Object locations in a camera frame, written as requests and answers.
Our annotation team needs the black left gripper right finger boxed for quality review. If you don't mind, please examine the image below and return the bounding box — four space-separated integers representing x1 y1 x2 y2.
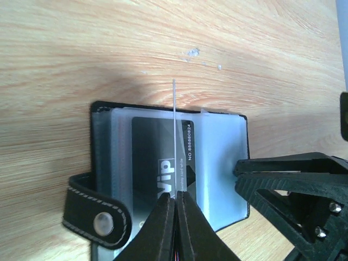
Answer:
176 191 239 260

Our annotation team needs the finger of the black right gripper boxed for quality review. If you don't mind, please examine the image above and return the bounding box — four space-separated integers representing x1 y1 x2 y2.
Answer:
235 172 347 256
233 152 347 176

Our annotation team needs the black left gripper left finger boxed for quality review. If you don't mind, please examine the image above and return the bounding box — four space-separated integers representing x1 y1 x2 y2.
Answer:
115 193 175 261

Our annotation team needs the black card holder wallet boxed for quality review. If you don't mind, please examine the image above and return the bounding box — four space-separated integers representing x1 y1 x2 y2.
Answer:
62 101 250 260

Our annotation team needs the black VIP card in holder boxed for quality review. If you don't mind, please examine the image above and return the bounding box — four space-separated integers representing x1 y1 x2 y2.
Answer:
131 116 198 213

